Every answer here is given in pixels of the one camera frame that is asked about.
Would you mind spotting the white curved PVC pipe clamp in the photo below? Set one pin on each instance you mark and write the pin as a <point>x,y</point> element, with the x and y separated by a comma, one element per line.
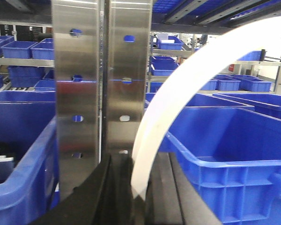
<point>184,82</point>

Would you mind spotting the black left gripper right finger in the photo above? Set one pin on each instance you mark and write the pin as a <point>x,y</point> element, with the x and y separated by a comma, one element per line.
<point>171,199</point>

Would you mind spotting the blue bin left front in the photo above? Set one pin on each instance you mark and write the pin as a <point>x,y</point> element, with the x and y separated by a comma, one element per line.
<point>30,172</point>

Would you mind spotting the blue bin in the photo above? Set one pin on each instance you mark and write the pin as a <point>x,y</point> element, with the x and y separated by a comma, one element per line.
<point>30,172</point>
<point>268,104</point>
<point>232,157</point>

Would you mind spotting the blue bin behind right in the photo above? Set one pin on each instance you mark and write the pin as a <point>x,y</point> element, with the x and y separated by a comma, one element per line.
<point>268,104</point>

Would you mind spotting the blue bin right front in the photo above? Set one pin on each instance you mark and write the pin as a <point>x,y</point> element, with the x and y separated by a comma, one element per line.
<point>232,157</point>

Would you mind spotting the stainless steel rack upright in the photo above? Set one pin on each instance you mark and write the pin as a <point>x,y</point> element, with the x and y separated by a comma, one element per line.
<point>101,56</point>

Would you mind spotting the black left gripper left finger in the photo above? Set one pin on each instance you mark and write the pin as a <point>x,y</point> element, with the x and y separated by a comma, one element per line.
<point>104,198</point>

